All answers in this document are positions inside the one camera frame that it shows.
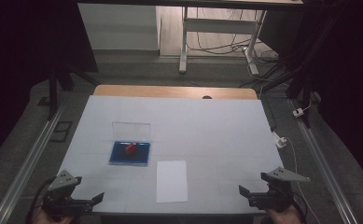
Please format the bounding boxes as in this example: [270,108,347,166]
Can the black metal stand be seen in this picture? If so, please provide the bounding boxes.
[262,0,342,129]

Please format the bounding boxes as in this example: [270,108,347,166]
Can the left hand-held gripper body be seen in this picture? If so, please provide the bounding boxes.
[42,169,93,218]

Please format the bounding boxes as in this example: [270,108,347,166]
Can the aluminium rail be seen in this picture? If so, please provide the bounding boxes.
[289,99,359,224]
[0,96,70,224]

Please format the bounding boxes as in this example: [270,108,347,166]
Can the person's left hand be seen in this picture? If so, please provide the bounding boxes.
[31,206,75,224]

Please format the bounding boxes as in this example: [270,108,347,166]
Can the white plug adapter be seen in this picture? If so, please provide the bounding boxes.
[272,131,288,149]

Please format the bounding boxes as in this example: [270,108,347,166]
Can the grey panel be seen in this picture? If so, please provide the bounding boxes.
[77,3,161,51]

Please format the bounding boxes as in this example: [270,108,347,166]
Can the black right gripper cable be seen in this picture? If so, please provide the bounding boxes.
[289,190,308,224]

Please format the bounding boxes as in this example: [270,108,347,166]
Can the wooden table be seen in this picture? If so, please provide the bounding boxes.
[93,84,258,101]

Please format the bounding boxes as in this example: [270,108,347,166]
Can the black floor cables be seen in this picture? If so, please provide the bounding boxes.
[187,7,280,64]

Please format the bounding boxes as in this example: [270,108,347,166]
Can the black tripod stand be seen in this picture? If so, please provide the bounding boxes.
[47,62,101,121]

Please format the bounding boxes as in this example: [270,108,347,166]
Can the blue ink pad case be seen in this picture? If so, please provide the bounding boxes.
[108,121,152,167]

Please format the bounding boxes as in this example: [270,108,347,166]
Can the white cable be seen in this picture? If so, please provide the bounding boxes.
[285,137,322,224]

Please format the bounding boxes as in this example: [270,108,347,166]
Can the white-legged desk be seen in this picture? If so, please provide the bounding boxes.
[76,0,304,77]

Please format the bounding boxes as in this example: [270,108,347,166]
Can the red stamp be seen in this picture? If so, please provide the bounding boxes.
[124,142,138,156]

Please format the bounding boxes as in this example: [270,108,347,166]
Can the person's right hand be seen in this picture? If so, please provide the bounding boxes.
[264,204,304,224]

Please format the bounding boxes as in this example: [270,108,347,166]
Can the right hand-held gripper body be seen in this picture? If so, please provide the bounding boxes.
[248,166,312,214]

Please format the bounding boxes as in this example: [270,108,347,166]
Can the small white connector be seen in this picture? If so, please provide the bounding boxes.
[292,102,314,119]

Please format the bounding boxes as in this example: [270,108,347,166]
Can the black floor frame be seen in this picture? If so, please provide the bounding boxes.
[49,120,74,144]

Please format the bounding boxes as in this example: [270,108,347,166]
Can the white paper sheet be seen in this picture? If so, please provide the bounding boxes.
[156,160,189,203]

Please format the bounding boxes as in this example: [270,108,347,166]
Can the white table mat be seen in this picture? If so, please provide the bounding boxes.
[57,94,286,216]

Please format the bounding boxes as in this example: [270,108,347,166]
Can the dark curtain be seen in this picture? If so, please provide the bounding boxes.
[303,0,363,190]
[0,0,99,169]

